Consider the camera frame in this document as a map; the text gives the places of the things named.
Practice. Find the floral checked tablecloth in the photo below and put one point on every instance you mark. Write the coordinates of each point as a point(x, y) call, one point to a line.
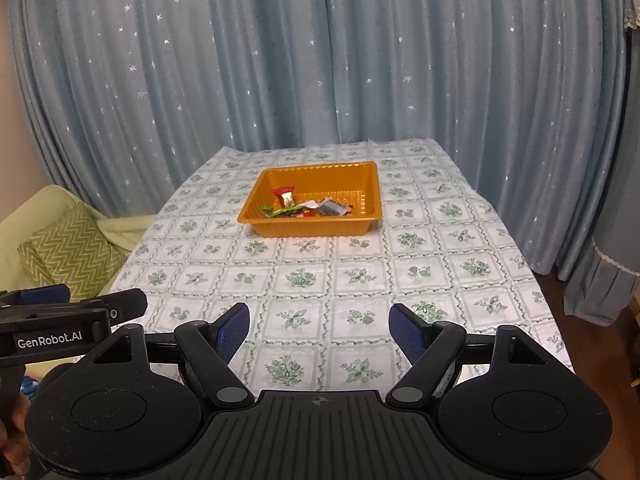
point(325, 280)

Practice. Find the person's left hand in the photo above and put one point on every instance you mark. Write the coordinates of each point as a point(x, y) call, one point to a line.
point(12, 435)

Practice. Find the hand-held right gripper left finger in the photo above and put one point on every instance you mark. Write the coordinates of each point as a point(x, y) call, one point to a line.
point(232, 332)

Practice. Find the white snack packet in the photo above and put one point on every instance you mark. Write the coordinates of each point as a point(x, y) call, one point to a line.
point(307, 205)

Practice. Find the yellow-green sofa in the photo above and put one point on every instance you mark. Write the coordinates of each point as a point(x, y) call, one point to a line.
point(50, 202)

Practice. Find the green zigzag cushion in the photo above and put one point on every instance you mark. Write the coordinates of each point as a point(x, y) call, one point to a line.
point(75, 245)

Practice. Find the orange plastic tray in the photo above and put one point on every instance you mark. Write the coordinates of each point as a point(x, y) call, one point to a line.
point(325, 180)

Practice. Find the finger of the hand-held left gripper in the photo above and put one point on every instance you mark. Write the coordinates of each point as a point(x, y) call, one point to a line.
point(125, 306)
point(45, 294)

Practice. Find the red snack packet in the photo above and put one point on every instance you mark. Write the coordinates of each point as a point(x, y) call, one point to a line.
point(302, 214)

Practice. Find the grey snack packet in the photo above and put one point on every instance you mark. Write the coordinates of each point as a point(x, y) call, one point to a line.
point(333, 206)

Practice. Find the pink blue clothing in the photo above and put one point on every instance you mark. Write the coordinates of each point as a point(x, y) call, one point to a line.
point(31, 386)

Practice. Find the blue star-print curtain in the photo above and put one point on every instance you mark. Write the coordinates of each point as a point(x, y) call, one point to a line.
point(300, 60)

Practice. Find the blue lace-trimmed curtain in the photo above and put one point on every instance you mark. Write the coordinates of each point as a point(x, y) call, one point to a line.
point(610, 210)

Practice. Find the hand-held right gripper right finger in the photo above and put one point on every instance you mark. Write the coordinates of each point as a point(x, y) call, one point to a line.
point(407, 332)

